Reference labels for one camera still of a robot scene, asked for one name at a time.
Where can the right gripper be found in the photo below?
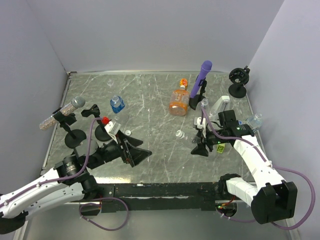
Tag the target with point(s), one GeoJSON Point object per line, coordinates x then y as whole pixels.
{"type": "Point", "coordinates": [200, 149]}

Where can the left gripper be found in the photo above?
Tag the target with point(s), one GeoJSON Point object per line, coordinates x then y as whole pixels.
{"type": "Point", "coordinates": [135, 155]}

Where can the clear bottle sideways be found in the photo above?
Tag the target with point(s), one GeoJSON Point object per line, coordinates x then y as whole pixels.
{"type": "Point", "coordinates": [186, 139]}

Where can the blue label water bottle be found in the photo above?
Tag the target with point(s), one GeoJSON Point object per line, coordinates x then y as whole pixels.
{"type": "Point", "coordinates": [117, 104]}

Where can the orange drink bottle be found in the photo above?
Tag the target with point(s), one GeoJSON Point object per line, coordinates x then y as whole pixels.
{"type": "Point", "coordinates": [179, 101]}

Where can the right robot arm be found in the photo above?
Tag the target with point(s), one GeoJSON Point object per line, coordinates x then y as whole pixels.
{"type": "Point", "coordinates": [272, 198]}

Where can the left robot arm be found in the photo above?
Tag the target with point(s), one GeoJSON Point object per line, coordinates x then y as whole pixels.
{"type": "Point", "coordinates": [68, 181]}

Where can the clear open bottle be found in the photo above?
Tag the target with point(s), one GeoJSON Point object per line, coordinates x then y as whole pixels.
{"type": "Point", "coordinates": [204, 103]}

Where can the small clear labelled bottle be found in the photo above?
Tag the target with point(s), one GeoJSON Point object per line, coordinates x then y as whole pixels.
{"type": "Point", "coordinates": [255, 121]}

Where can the clear cap on table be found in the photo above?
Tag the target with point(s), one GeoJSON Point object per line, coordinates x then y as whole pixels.
{"type": "Point", "coordinates": [128, 132]}

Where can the green toy block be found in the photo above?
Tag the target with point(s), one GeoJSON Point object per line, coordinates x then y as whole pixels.
{"type": "Point", "coordinates": [220, 148]}

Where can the empty black stand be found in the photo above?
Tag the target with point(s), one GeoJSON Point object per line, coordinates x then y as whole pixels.
{"type": "Point", "coordinates": [100, 131]}

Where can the purple microphone stand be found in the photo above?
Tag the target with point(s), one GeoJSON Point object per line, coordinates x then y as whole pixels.
{"type": "Point", "coordinates": [193, 101]}

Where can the black microphone stand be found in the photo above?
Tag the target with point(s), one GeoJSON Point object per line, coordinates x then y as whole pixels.
{"type": "Point", "coordinates": [74, 137]}

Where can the yellow orange toy cap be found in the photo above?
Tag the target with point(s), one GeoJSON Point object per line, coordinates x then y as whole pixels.
{"type": "Point", "coordinates": [183, 83]}

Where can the silver glitter microphone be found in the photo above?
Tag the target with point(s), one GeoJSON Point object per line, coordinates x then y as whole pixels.
{"type": "Point", "coordinates": [76, 103]}

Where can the purple microphone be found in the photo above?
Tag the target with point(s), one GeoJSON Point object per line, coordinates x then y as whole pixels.
{"type": "Point", "coordinates": [204, 70]}

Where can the black round clamp stand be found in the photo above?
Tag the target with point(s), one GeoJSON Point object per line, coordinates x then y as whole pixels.
{"type": "Point", "coordinates": [239, 78]}

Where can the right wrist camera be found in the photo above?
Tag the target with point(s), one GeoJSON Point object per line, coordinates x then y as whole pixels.
{"type": "Point", "coordinates": [200, 124]}

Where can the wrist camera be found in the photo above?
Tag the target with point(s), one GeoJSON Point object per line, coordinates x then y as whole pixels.
{"type": "Point", "coordinates": [200, 124]}
{"type": "Point", "coordinates": [111, 126]}

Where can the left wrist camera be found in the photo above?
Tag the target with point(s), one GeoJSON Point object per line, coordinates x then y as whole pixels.
{"type": "Point", "coordinates": [111, 126]}

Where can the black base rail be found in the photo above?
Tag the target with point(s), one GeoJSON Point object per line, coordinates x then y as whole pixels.
{"type": "Point", "coordinates": [204, 196]}

